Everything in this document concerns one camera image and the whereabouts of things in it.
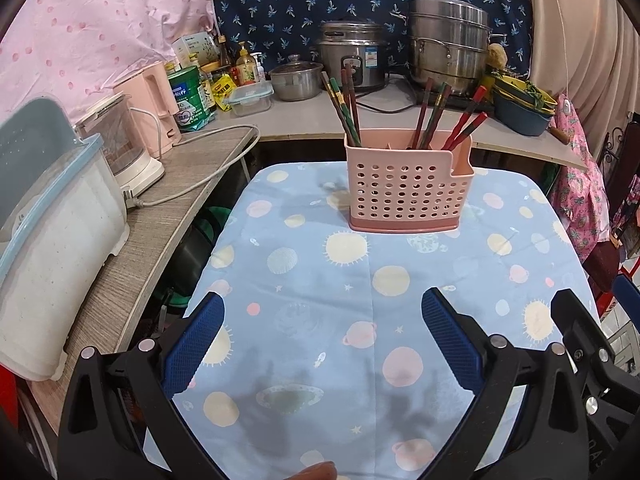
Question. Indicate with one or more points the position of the wood grain counter shelf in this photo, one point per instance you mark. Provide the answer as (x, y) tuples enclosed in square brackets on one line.
[(165, 200)]

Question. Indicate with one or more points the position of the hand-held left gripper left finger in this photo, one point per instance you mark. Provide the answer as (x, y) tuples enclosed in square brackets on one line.
[(192, 345)]

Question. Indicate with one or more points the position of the dark red chopstick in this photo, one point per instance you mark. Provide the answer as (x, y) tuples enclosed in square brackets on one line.
[(347, 85), (354, 95)]

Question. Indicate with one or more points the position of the pink electric kettle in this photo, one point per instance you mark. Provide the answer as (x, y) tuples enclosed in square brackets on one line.
[(150, 95)]

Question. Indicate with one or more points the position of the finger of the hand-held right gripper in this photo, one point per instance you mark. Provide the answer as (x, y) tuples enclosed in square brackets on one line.
[(627, 292), (600, 365)]

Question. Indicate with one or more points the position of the navy printed cloth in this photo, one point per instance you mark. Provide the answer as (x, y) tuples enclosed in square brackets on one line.
[(280, 15)]

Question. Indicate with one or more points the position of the pink dotted curtain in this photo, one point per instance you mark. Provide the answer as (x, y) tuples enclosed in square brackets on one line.
[(100, 10)]

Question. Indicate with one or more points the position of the person's left hand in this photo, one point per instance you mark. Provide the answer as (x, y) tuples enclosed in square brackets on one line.
[(317, 472)]

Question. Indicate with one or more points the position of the clear food container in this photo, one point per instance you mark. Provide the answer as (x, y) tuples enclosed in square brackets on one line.
[(250, 100)]

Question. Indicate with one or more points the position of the white plastic storage tub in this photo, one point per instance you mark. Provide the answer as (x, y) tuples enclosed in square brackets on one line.
[(60, 260)]

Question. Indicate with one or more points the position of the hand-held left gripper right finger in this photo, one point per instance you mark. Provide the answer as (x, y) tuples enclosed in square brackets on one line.
[(450, 340)]

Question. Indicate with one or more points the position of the yellow loofah sponge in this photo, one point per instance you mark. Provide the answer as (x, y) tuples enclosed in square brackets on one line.
[(497, 56)]

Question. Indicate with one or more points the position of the blue plastic basin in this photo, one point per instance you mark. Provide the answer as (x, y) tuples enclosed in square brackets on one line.
[(522, 117)]

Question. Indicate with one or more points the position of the large steel steamer pot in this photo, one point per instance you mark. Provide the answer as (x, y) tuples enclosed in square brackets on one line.
[(447, 40)]

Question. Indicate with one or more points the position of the dark sauce bottle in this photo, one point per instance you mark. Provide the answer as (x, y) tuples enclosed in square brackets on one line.
[(225, 52)]

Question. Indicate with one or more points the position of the blue planet print tablecloth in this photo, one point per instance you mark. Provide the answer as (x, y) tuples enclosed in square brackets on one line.
[(300, 270)]

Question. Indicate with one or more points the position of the white green carton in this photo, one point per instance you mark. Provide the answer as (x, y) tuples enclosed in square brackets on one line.
[(195, 50)]

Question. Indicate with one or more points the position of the maroon chopstick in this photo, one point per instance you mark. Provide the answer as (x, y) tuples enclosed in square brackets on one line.
[(444, 101), (424, 105)]

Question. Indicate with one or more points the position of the brown chopstick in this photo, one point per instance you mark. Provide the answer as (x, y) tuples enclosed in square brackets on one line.
[(334, 97)]

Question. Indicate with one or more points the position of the black metal stand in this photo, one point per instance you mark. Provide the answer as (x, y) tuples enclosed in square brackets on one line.
[(625, 175)]

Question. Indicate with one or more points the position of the green tin can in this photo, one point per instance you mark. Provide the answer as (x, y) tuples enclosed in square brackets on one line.
[(187, 100)]

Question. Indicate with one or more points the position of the beige curtain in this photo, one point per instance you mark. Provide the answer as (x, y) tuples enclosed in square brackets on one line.
[(590, 20)]

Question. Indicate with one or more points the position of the steel rice cooker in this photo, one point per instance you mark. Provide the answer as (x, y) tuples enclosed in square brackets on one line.
[(370, 55)]

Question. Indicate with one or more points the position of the pink perforated utensil basket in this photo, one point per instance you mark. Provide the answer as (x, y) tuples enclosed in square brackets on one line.
[(400, 185)]

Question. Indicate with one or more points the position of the pink floral cloth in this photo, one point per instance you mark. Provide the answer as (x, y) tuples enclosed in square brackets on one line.
[(582, 185)]

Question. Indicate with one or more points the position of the steel pot with glass lid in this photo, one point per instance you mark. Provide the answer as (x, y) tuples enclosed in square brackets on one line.
[(295, 80)]

